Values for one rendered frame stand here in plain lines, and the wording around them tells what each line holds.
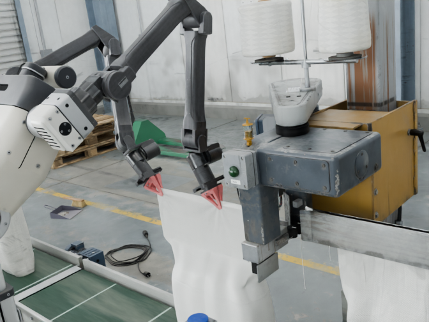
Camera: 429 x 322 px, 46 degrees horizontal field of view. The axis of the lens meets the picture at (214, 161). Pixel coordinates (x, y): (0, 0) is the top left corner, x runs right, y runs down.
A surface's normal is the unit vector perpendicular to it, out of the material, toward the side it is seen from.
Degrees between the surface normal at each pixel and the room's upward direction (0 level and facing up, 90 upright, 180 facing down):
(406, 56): 90
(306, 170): 90
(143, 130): 76
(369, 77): 90
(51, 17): 90
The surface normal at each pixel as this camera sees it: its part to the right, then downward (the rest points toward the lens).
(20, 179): 0.39, 0.60
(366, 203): -0.66, 0.28
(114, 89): 0.72, 0.14
